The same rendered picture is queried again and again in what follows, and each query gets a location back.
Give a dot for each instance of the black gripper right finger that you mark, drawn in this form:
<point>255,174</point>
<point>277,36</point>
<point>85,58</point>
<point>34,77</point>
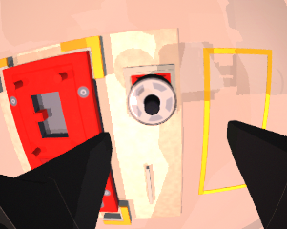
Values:
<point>261,158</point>

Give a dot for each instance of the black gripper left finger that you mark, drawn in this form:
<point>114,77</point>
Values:
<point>65,193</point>

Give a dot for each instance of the yellow rectangular outline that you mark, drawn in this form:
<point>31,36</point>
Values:
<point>207,105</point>

